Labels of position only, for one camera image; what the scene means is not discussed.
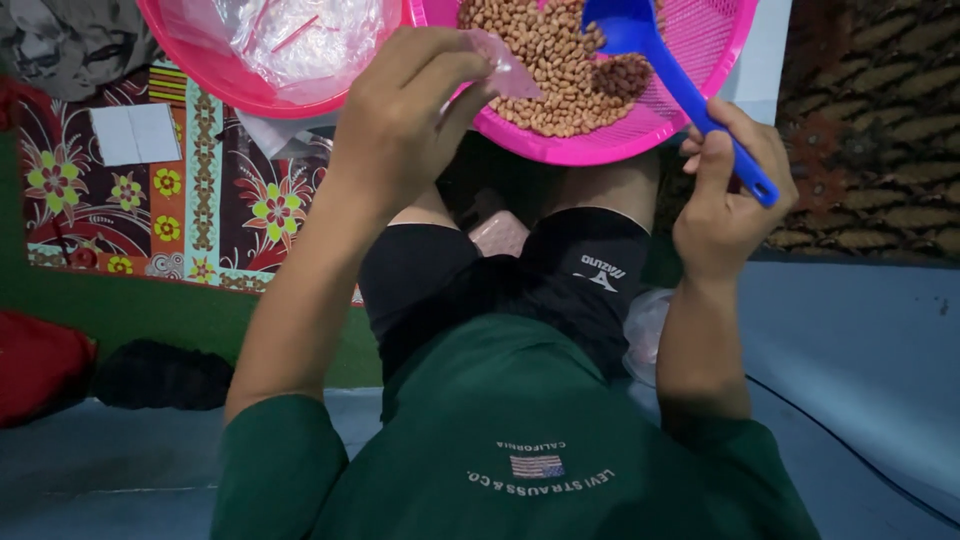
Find black shorts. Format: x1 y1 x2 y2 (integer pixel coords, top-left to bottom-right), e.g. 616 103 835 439
357 207 653 385

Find black cable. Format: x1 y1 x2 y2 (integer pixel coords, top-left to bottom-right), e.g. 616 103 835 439
744 373 960 531

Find person's right leg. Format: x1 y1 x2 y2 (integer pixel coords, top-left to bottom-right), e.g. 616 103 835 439
549 148 663 235

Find person's left hand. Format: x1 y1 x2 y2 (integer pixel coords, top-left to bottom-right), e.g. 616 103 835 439
330 26 501 220

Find person's left leg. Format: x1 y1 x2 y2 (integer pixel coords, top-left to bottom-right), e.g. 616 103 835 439
387 183 460 231

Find grey printed cloth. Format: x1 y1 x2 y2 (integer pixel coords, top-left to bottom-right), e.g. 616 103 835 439
0 0 165 104

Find white board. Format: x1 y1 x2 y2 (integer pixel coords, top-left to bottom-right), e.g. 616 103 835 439
718 0 795 127

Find grey-blue mattress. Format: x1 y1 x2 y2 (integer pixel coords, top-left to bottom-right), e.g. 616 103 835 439
0 257 960 540

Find crumpled clear plastic bag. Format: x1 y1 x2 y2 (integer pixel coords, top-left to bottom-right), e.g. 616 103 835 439
621 288 677 388

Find white folded paper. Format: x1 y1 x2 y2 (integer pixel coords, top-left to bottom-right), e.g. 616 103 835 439
89 102 184 168

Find person's leg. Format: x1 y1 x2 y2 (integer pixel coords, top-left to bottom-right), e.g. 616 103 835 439
387 183 460 231
549 148 663 235

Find pink plastic object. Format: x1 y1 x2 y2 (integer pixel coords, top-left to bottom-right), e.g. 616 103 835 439
468 209 531 258

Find brown patterned carpet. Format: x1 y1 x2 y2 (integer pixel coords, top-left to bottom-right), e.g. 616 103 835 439
651 0 960 261

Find pink plastic basin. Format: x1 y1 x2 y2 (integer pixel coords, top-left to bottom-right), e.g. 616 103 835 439
136 0 415 120

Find green shirt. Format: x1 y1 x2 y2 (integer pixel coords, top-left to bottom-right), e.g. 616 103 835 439
210 312 823 540

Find small clear plastic bag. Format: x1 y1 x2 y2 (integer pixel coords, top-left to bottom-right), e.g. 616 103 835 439
463 28 546 102

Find pink plastic colander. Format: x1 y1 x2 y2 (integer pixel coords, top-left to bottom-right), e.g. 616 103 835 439
408 0 760 168

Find blue plastic scoop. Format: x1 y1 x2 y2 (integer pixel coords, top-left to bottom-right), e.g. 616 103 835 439
581 0 781 209

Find floral patterned cloth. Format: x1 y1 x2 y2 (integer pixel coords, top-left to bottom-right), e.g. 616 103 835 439
13 61 370 307

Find pile of clear plastic bags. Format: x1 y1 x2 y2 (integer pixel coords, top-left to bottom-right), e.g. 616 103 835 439
157 0 404 107

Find heap of peanuts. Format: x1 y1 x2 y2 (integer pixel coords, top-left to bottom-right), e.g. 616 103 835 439
457 0 666 140

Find red bag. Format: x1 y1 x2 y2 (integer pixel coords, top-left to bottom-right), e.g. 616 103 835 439
0 309 99 429

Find person's right hand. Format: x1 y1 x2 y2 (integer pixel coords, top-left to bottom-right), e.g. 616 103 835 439
672 97 800 284

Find black cloth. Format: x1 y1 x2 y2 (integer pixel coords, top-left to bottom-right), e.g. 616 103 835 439
92 338 236 413

